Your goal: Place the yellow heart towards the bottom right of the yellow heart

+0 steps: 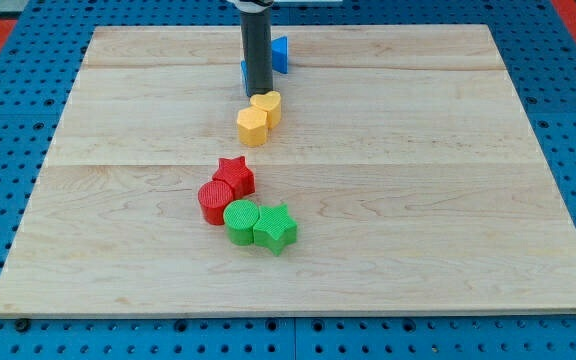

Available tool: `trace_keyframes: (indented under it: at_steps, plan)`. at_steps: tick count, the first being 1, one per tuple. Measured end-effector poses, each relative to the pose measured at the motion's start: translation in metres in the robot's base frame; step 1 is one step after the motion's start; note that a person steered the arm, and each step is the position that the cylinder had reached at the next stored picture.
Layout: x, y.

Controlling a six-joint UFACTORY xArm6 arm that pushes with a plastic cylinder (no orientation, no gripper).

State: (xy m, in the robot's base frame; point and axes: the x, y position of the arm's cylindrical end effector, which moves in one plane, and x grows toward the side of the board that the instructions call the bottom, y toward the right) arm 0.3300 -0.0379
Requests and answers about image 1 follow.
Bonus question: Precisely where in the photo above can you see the light wooden board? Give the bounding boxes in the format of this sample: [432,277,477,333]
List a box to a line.
[0,25,576,319]

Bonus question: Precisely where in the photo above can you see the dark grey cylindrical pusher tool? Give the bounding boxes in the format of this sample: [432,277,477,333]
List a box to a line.
[240,7,273,97]

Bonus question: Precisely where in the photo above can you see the yellow hexagon block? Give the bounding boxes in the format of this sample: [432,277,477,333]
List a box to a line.
[237,107,268,147]

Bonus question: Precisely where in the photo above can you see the blue block behind tool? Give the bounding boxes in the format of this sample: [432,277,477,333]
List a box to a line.
[240,60,250,96]

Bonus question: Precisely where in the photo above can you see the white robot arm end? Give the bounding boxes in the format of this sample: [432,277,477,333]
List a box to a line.
[227,0,274,13]

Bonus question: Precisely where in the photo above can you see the red cylinder block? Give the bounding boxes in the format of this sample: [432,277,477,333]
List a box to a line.
[197,180,234,225]

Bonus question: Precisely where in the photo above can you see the blue triangle block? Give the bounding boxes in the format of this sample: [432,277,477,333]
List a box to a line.
[271,36,289,74]

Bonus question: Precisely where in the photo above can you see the red star block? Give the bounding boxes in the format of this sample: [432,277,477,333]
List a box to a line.
[212,156,256,200]

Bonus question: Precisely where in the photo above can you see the green cylinder block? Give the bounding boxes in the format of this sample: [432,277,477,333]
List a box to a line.
[223,199,259,246]

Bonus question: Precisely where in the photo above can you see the yellow heart block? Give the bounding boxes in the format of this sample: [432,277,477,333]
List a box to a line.
[250,91,282,129]

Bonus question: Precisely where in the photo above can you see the green star block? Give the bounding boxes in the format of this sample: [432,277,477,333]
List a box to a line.
[253,204,298,256]

